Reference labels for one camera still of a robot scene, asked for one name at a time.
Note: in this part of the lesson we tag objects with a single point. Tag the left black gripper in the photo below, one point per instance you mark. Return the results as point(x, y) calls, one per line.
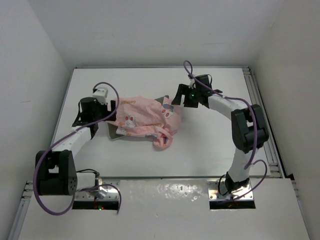
point(104, 107)

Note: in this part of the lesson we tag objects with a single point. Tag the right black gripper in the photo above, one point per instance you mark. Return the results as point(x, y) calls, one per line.
point(186, 95)

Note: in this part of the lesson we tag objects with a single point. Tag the pink cartoon pillowcase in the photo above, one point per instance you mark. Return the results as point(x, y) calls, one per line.
point(142, 117)

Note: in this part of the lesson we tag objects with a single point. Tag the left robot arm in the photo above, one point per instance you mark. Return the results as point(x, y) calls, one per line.
point(56, 172)

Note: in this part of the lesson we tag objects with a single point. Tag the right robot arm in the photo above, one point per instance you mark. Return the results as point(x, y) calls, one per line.
point(248, 125)

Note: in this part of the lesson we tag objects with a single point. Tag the white front cover board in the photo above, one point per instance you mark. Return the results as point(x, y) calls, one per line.
point(175, 210)

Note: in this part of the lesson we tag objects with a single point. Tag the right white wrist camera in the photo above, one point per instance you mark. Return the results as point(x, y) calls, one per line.
point(192, 84)

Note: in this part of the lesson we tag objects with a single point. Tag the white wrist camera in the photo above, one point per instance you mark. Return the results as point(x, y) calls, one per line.
point(192, 84)
point(100, 94)

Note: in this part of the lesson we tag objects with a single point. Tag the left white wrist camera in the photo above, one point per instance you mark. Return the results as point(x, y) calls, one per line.
point(100, 94)

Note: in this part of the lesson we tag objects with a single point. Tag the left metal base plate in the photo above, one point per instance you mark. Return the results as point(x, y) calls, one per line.
point(103, 193)

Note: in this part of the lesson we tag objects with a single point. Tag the metal base plate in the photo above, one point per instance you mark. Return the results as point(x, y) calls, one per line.
point(103, 193)
point(243, 193)

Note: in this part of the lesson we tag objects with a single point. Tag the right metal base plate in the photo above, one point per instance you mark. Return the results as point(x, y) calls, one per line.
point(243, 193)

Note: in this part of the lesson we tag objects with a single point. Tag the right aluminium frame rail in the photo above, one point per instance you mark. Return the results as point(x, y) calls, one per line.
point(270, 147)

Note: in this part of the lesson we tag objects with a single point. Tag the aluminium frame rail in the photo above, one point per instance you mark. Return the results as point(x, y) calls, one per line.
point(270, 147)
point(21, 211)

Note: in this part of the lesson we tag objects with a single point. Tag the left aluminium frame rail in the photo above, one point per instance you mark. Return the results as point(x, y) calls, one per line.
point(21, 211)

